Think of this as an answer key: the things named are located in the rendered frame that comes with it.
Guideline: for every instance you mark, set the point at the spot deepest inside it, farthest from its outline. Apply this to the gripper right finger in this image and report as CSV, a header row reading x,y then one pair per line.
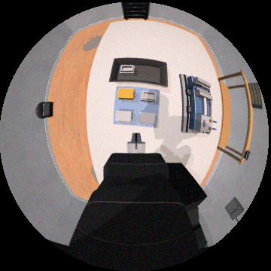
x,y
140,144

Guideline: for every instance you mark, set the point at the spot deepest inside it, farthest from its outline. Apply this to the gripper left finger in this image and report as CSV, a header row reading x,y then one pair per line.
x,y
131,146

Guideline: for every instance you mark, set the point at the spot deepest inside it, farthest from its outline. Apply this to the orange rectangular block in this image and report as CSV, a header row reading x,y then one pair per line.
x,y
126,94

